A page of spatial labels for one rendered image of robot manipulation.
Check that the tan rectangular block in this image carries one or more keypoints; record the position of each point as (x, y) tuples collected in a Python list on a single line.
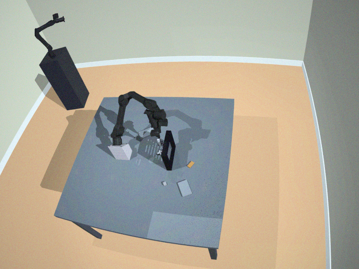
[(190, 164)]

